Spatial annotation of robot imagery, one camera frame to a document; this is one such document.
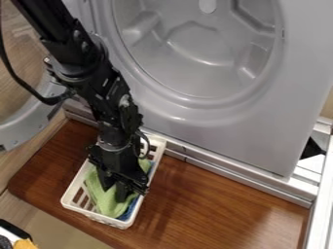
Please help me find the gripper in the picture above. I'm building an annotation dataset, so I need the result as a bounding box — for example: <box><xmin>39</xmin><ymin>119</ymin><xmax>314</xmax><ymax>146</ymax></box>
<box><xmin>86</xmin><ymin>143</ymin><xmax>153</xmax><ymax>203</ymax></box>

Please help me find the green cloth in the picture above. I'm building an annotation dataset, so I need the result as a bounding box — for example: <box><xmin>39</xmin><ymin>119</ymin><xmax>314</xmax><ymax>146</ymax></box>
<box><xmin>82</xmin><ymin>158</ymin><xmax>154</xmax><ymax>219</ymax></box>

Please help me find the blue cloth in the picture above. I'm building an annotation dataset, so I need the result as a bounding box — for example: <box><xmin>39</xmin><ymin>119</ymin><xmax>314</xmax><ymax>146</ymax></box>
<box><xmin>115</xmin><ymin>171</ymin><xmax>154</xmax><ymax>222</ymax></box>

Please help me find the white basket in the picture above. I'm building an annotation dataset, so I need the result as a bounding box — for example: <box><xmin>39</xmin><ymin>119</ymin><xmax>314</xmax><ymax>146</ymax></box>
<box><xmin>59</xmin><ymin>133</ymin><xmax>168</xmax><ymax>231</ymax></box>

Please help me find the washing machine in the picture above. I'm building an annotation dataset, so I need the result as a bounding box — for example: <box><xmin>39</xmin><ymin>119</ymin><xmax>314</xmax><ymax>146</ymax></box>
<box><xmin>0</xmin><ymin>0</ymin><xmax>333</xmax><ymax>179</ymax></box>

